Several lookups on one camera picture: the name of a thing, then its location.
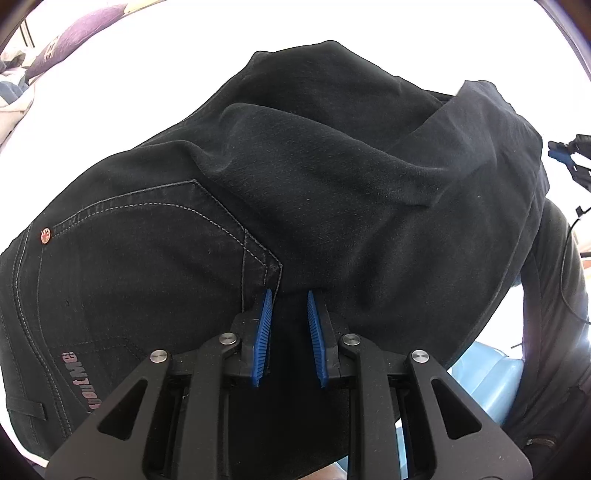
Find white bed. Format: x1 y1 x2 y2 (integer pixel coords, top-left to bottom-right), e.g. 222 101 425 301
0 0 568 467

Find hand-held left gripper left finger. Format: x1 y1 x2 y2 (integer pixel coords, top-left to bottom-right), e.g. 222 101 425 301
45 288 274 480

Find black denim pants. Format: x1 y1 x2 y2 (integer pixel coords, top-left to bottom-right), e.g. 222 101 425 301
0 39 552 480

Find purple pillow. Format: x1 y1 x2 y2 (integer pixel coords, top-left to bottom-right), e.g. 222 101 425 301
25 4 130 84

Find black cable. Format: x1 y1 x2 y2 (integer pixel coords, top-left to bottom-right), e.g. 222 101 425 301
556 205 591 326

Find light blue plastic object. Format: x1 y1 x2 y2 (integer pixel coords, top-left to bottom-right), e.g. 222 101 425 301
397 340 526 462

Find blue and white crumpled blanket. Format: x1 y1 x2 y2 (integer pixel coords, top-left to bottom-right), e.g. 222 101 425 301
0 48 42 144

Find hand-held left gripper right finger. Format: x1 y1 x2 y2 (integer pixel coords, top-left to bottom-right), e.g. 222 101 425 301
307 291 530 480

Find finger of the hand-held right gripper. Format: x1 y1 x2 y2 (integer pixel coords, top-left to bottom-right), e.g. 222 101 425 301
548 134 591 158
560 154 591 191

